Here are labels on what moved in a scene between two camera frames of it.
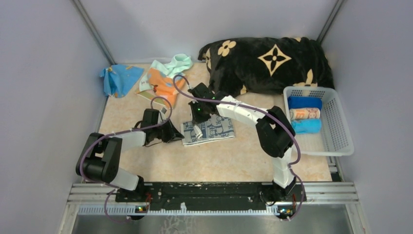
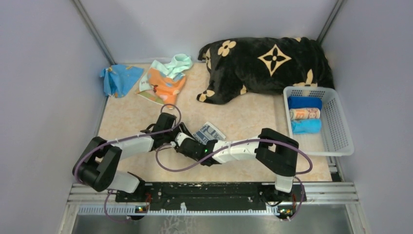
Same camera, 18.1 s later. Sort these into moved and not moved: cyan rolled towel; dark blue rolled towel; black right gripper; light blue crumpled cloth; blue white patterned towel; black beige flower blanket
Moved: black right gripper; blue white patterned towel
Not moved: black beige flower blanket; light blue crumpled cloth; cyan rolled towel; dark blue rolled towel
